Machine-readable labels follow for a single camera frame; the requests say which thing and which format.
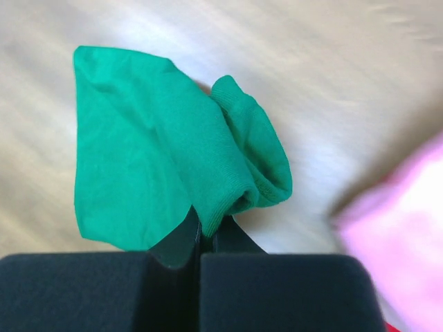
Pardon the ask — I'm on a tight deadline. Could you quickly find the green t shirt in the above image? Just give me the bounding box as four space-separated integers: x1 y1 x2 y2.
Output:
73 46 293 250

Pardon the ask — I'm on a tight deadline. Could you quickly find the folded shirts stack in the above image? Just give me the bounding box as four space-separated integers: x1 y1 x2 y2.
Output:
384 322 400 332

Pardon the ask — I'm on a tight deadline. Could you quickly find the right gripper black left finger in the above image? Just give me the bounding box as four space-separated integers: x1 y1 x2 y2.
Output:
1 210 201 331

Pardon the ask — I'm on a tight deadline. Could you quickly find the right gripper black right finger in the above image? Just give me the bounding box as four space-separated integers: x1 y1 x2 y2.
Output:
199 216 386 331

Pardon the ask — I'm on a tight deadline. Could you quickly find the pink folded t shirt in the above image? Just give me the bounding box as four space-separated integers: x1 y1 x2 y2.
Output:
334 134 442 331

